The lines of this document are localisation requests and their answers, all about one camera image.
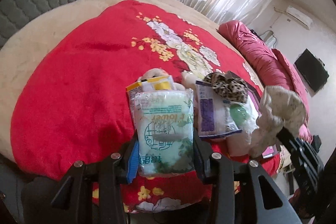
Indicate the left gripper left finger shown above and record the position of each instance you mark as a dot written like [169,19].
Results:
[87,193]

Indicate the white air conditioner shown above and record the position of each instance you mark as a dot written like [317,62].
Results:
[305,20]

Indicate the red floral blanket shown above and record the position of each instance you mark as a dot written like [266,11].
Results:
[75,107]

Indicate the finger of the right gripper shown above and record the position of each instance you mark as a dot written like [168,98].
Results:
[287,139]

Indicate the green sponge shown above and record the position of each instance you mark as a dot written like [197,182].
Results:
[244,115]

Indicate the green flower tissue pack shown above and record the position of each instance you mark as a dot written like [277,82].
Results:
[164,121]

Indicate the white bear purple dress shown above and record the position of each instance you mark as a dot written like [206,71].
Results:
[155,72]

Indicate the pink folded quilt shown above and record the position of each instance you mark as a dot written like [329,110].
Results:
[271,66]

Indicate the purple white wipes pack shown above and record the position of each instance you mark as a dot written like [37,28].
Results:
[214,119]

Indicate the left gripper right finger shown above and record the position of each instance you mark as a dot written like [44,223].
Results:
[241,192]

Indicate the small bear pink dress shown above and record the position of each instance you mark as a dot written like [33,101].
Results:
[189,80]

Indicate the white floral scrunchie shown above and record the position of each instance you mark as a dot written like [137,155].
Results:
[279,108]

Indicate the dark shallow box tray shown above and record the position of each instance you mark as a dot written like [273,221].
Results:
[271,151]

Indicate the leopard print scrunchie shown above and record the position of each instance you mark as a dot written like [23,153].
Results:
[230,88]

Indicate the white rolled towel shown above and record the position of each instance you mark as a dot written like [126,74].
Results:
[240,143]

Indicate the beige bed sheet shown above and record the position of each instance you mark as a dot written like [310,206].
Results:
[23,52]

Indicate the black wall television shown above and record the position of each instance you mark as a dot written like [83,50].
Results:
[312,70]

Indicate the yellow white sachet pack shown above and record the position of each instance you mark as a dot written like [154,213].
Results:
[148,85]

